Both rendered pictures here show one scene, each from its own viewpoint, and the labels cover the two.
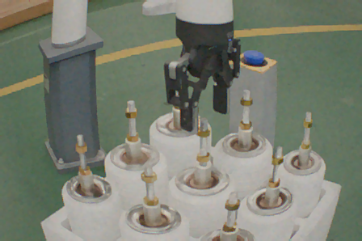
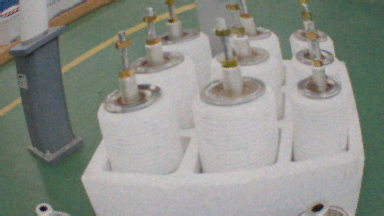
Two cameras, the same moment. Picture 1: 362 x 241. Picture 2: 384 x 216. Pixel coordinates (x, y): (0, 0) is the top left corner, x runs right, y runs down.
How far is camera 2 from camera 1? 39 cm
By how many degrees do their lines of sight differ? 19
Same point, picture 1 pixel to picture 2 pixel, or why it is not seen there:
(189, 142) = (196, 44)
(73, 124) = (52, 111)
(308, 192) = not seen: hidden behind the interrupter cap
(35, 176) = (32, 175)
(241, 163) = (260, 44)
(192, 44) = not seen: outside the picture
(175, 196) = not seen: hidden behind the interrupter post
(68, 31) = (37, 25)
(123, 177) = (157, 81)
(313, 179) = (329, 45)
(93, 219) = (153, 132)
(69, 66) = (42, 55)
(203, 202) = (261, 70)
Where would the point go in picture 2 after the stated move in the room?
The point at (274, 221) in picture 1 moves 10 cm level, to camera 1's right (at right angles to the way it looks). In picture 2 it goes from (332, 70) to (364, 59)
